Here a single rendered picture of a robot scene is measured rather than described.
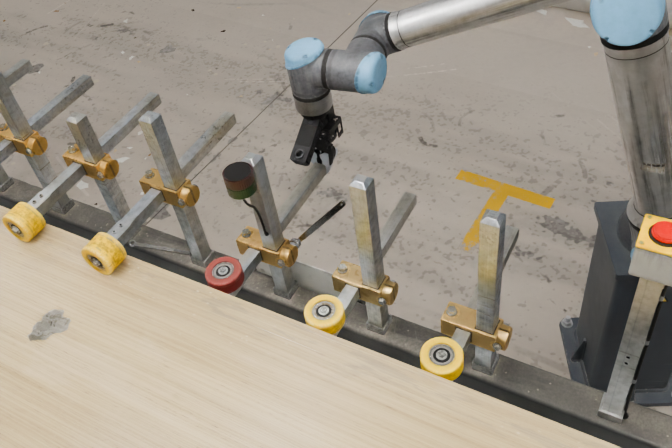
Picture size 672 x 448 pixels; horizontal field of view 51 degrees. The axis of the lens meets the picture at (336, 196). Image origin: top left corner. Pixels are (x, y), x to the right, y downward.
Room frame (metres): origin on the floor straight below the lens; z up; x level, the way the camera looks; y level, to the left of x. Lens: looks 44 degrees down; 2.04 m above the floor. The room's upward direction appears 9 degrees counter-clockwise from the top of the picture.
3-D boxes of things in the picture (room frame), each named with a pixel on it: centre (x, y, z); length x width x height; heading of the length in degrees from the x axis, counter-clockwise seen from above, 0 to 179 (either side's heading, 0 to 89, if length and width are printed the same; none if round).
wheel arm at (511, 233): (0.87, -0.26, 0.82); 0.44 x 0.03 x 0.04; 145
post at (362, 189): (0.94, -0.05, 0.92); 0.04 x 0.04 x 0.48; 55
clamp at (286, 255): (1.10, 0.18, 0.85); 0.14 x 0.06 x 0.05; 55
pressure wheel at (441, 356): (0.71, -0.14, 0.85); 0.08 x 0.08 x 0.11
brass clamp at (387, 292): (0.96, -0.03, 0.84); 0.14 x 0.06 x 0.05; 55
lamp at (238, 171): (1.05, 0.18, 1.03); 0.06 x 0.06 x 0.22; 55
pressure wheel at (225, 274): (1.00, 0.26, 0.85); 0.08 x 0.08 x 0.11
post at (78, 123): (1.37, 0.57, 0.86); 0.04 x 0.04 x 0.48; 55
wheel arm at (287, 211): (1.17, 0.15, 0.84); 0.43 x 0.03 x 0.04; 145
